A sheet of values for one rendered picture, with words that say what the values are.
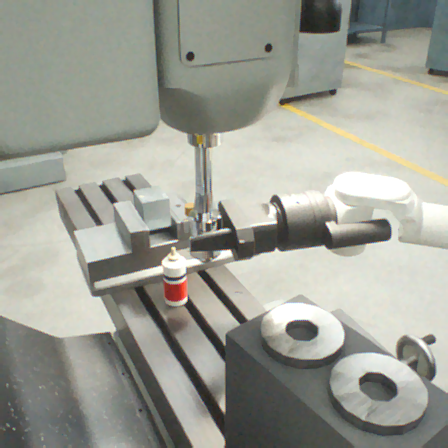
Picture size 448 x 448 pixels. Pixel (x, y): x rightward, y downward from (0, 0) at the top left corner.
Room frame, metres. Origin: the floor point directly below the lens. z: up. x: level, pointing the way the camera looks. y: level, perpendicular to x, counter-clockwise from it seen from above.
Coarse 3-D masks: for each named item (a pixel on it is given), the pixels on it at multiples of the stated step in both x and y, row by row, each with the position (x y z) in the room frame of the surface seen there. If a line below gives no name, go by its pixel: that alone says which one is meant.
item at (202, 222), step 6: (192, 210) 0.66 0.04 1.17; (216, 210) 0.66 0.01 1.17; (192, 216) 0.64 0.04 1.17; (198, 216) 0.64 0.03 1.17; (210, 216) 0.64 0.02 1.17; (216, 216) 0.64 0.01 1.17; (192, 222) 0.64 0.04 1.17; (198, 222) 0.63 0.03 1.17; (204, 222) 0.63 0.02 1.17; (210, 222) 0.63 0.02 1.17; (216, 222) 0.64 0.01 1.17
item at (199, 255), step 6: (192, 228) 0.64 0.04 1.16; (198, 228) 0.63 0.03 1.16; (204, 228) 0.63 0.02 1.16; (210, 228) 0.63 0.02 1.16; (216, 228) 0.64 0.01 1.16; (192, 234) 0.64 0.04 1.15; (198, 234) 0.63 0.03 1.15; (192, 252) 0.64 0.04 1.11; (198, 252) 0.63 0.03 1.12; (204, 252) 0.63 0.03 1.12; (210, 252) 0.63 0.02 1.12; (216, 252) 0.64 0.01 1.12; (198, 258) 0.63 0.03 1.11; (204, 258) 0.63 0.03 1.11; (210, 258) 0.63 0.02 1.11
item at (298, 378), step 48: (240, 336) 0.43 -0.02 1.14; (288, 336) 0.42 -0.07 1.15; (336, 336) 0.42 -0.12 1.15; (240, 384) 0.41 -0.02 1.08; (288, 384) 0.36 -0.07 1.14; (336, 384) 0.35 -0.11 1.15; (384, 384) 0.36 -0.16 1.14; (432, 384) 0.36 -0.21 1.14; (240, 432) 0.41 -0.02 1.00; (288, 432) 0.35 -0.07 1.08; (336, 432) 0.31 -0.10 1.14; (384, 432) 0.30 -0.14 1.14; (432, 432) 0.31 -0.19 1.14
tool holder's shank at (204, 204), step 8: (200, 152) 0.64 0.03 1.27; (208, 152) 0.64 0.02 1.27; (200, 160) 0.64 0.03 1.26; (208, 160) 0.64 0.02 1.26; (200, 168) 0.64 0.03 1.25; (208, 168) 0.64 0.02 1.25; (200, 176) 0.64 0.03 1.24; (208, 176) 0.64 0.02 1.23; (200, 184) 0.64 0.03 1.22; (208, 184) 0.64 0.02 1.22; (200, 192) 0.64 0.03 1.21; (208, 192) 0.64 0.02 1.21; (200, 200) 0.64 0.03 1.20; (208, 200) 0.64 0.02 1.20; (200, 208) 0.64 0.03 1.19; (208, 208) 0.64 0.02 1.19; (200, 216) 0.64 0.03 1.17
